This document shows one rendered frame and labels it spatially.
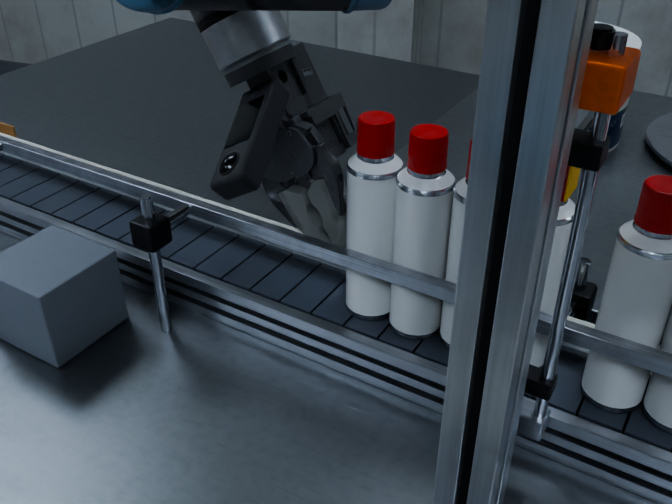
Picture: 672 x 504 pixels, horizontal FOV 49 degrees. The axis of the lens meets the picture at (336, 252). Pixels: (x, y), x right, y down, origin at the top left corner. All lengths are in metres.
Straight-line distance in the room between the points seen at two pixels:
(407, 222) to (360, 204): 0.05
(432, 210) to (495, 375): 0.19
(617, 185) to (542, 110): 0.65
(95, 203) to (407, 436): 0.51
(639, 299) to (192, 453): 0.40
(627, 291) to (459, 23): 2.51
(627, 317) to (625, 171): 0.49
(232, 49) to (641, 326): 0.42
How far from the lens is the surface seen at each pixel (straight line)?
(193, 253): 0.84
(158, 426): 0.71
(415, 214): 0.63
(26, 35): 4.09
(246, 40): 0.68
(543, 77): 0.39
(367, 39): 2.98
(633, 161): 1.12
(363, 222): 0.67
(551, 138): 0.40
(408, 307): 0.69
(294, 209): 0.73
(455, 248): 0.64
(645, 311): 0.61
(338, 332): 0.72
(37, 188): 1.04
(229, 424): 0.70
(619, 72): 0.46
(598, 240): 0.90
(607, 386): 0.66
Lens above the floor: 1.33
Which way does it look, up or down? 33 degrees down
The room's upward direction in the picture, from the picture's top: straight up
